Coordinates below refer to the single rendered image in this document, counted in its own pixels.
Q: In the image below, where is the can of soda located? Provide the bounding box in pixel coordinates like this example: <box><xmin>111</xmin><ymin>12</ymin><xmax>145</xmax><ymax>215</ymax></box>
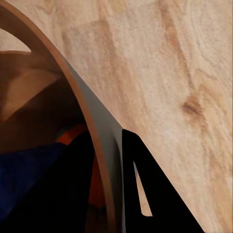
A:
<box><xmin>0</xmin><ymin>143</ymin><xmax>68</xmax><ymax>223</ymax></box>
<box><xmin>54</xmin><ymin>120</ymin><xmax>106</xmax><ymax>210</ymax></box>

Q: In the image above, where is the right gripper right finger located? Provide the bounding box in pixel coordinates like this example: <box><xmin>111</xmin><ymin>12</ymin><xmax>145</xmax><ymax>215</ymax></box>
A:
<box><xmin>122</xmin><ymin>129</ymin><xmax>205</xmax><ymax>233</ymax></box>

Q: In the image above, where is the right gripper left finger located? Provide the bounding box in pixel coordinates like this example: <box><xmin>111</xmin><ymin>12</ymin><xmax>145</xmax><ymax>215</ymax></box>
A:
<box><xmin>0</xmin><ymin>131</ymin><xmax>95</xmax><ymax>233</ymax></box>

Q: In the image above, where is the trash can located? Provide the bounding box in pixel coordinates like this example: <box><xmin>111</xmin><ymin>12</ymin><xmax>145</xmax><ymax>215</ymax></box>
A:
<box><xmin>0</xmin><ymin>0</ymin><xmax>138</xmax><ymax>233</ymax></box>

